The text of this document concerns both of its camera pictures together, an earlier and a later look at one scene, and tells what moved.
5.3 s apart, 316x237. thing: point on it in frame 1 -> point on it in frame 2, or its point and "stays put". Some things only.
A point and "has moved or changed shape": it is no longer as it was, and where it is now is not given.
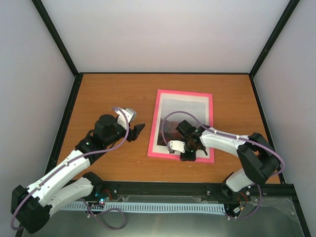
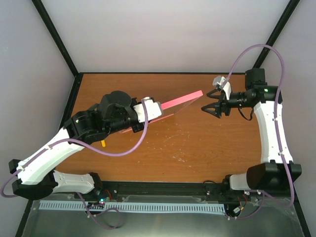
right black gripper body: (192, 156) -> (227, 108)
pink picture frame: (178, 118) has moved or changed shape
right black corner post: (274, 35) stays put
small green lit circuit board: (101, 200) stays put
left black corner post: (48, 22) stays put
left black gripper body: (129, 138) -> (138, 128)
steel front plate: (264, 217) stays put
